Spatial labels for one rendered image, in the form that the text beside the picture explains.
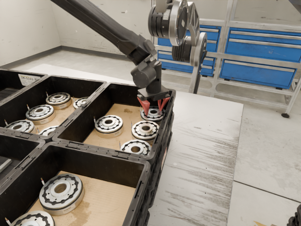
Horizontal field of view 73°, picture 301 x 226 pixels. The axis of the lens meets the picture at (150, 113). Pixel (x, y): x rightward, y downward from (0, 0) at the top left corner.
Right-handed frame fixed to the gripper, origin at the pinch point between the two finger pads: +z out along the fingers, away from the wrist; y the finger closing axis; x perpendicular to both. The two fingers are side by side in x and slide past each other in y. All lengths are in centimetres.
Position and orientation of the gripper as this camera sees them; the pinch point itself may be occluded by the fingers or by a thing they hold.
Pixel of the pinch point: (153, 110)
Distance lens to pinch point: 79.8
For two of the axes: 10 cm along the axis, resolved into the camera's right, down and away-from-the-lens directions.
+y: 8.8, -2.7, 3.9
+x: -4.8, -4.8, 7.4
